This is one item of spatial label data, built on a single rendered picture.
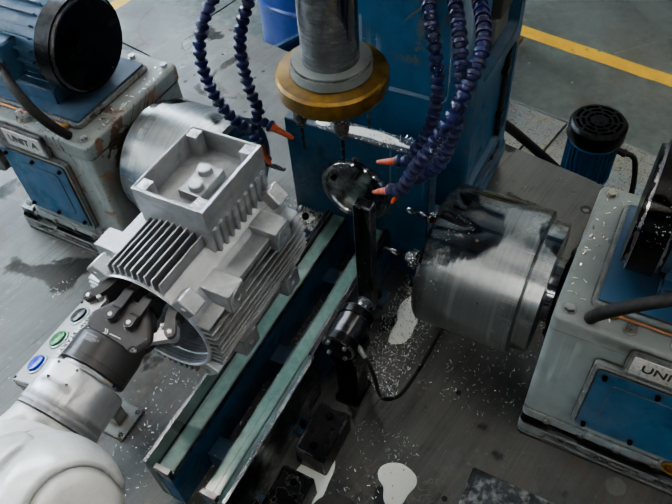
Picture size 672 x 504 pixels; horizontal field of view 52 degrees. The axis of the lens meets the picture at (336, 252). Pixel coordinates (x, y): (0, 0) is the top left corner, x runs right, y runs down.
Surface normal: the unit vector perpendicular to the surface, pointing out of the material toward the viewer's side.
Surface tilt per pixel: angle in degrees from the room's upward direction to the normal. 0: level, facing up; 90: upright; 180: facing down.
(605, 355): 89
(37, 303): 0
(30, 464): 23
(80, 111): 0
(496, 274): 39
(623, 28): 0
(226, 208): 89
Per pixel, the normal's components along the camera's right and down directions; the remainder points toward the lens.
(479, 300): -0.44, 0.32
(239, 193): 0.88, 0.31
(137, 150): -0.34, -0.05
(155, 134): -0.25, -0.29
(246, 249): -0.08, -0.65
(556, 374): -0.47, 0.69
